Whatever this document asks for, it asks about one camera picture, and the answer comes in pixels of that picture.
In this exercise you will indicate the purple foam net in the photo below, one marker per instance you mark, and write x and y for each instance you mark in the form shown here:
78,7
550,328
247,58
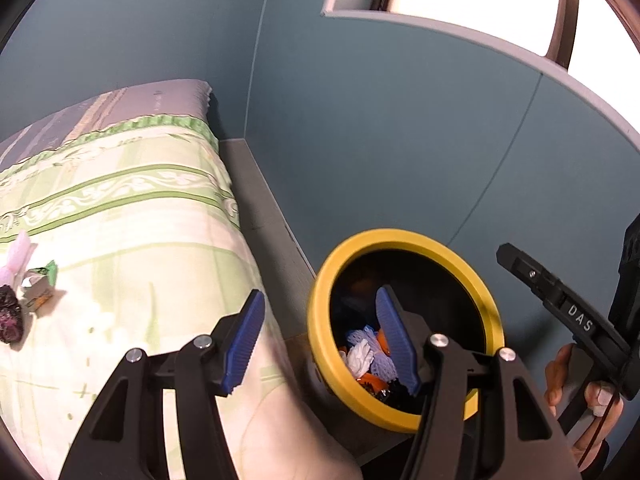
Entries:
382,367

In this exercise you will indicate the white foam net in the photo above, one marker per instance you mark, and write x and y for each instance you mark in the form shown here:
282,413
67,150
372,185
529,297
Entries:
360,357

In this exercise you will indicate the person's right hand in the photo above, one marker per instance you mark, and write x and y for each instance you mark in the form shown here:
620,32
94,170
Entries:
557,380

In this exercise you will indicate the striped purple bed sheet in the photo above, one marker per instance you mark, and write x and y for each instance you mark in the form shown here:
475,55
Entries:
100,110

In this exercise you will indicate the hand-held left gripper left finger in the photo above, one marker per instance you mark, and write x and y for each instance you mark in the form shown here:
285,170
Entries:
245,340

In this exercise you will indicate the green and white wrapper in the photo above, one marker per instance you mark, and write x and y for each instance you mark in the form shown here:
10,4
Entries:
41,285

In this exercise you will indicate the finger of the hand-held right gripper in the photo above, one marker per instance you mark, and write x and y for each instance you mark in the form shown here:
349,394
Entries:
560,300

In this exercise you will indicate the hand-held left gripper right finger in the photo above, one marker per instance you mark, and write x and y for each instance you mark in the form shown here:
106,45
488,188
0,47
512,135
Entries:
397,340

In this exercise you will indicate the orange snack wrapper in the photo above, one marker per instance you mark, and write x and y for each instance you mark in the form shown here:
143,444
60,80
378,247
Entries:
373,383

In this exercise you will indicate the green floral blanket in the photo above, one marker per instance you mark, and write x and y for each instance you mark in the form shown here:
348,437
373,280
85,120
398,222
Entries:
125,210

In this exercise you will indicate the yellow-rimmed black trash bin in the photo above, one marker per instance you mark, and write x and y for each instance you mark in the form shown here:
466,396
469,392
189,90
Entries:
450,280

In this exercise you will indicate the dark crumpled wrapper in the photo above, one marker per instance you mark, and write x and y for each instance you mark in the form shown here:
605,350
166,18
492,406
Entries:
10,316

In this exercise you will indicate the grey bed frame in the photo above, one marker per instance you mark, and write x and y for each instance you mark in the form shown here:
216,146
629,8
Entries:
270,220

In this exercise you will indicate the blue foam net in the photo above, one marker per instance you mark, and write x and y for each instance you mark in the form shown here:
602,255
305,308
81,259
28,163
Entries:
366,333

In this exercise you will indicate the pale pink foam net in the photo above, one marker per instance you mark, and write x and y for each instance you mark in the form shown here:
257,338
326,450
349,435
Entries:
20,255

